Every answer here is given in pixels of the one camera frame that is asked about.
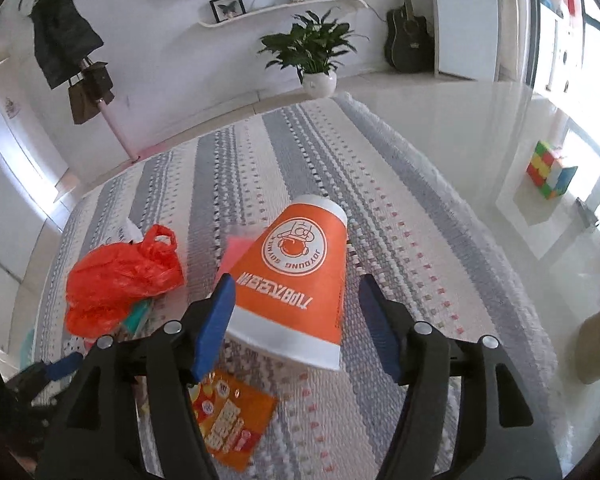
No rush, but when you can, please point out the red plastic bag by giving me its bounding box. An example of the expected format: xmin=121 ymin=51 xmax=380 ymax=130
xmin=65 ymin=224 xmax=185 ymax=339

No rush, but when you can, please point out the pink plastic packet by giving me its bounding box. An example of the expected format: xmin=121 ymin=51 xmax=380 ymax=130
xmin=213 ymin=234 xmax=259 ymax=284

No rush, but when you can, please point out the orange paper cup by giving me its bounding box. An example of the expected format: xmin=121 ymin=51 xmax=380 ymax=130
xmin=227 ymin=195 xmax=348 ymax=370

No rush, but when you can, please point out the orange snack wrapper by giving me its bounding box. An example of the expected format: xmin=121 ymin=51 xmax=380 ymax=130
xmin=189 ymin=370 xmax=277 ymax=472

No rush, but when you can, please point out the striped grey white rug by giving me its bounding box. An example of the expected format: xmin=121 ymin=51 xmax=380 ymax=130
xmin=34 ymin=96 xmax=562 ymax=479

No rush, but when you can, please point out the colourful cube toy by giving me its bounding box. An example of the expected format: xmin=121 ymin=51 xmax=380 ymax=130
xmin=527 ymin=141 xmax=578 ymax=200

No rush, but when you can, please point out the pink coat stand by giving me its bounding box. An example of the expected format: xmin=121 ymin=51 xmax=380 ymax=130
xmin=81 ymin=58 xmax=140 ymax=162

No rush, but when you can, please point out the brown hanging handbag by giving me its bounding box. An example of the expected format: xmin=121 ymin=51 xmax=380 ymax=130
xmin=68 ymin=60 xmax=114 ymax=125

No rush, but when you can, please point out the black acoustic guitar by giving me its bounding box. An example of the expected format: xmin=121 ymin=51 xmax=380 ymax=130
xmin=384 ymin=0 xmax=434 ymax=74

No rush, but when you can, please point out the white air conditioner cabinet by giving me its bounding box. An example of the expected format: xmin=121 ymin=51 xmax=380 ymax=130
xmin=434 ymin=0 xmax=500 ymax=81

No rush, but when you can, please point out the potted green plant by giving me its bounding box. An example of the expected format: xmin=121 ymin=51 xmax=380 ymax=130
xmin=259 ymin=10 xmax=368 ymax=99

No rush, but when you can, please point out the framed butterfly picture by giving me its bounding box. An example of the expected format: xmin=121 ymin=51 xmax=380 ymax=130
xmin=210 ymin=0 xmax=246 ymax=23

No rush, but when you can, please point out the white wavy wall shelf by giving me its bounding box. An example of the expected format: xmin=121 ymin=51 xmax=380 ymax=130
xmin=198 ymin=0 xmax=370 ymax=29

